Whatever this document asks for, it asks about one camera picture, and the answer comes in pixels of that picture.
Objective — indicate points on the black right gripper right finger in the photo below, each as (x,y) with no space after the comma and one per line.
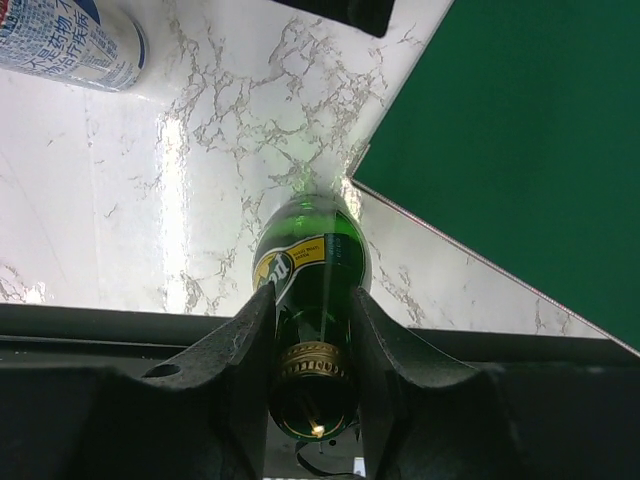
(439,404)

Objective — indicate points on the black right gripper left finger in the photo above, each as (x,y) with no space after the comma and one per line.
(78,409)

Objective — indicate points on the green glass Perrier bottle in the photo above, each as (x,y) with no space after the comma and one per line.
(314,254)

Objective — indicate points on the silver blue energy drink can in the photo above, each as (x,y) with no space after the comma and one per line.
(91,44)

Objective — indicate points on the black canvas bag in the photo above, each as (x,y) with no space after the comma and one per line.
(369,16)

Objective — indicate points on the green binder folder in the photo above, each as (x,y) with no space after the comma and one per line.
(516,135)

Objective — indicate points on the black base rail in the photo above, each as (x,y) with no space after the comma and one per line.
(182,330)

